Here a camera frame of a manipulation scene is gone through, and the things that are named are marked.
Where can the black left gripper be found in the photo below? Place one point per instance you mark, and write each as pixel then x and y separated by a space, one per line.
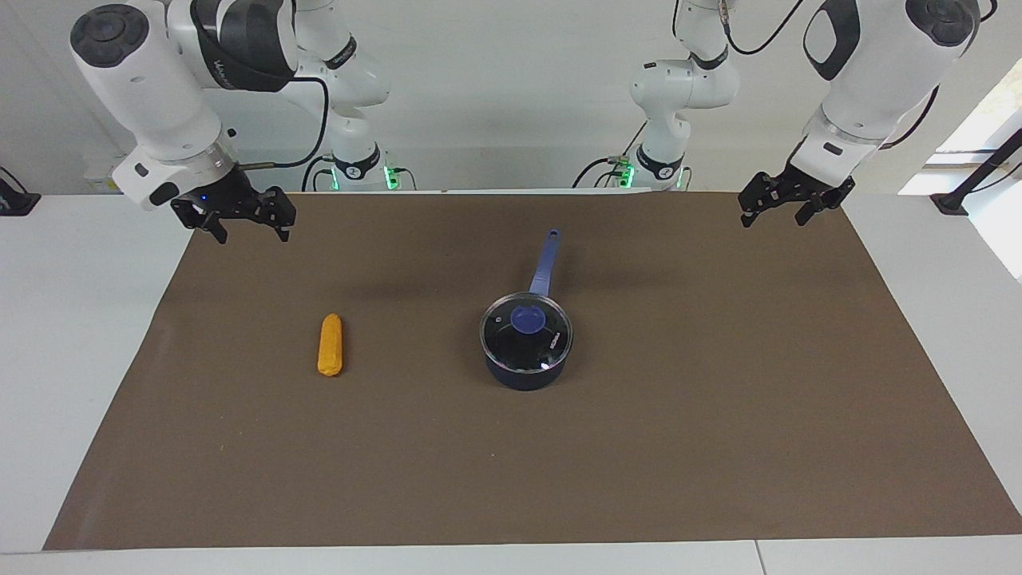
pixel 798 188

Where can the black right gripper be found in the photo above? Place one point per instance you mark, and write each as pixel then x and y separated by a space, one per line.
pixel 239 200

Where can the orange corn cob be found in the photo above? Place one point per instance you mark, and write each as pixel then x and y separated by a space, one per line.
pixel 330 345

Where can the glass lid with blue knob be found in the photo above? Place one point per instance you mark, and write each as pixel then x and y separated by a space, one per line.
pixel 526 331

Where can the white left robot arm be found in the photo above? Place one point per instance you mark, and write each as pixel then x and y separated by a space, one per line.
pixel 874 76

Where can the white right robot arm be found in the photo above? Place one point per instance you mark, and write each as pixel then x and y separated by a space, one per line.
pixel 152 88

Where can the black stand with slanted pole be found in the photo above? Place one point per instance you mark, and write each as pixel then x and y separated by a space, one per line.
pixel 970 180

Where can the black stand foot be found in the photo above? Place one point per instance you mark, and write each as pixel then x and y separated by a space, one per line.
pixel 16 200

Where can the brown table mat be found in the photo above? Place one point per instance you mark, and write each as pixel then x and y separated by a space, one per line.
pixel 511 447

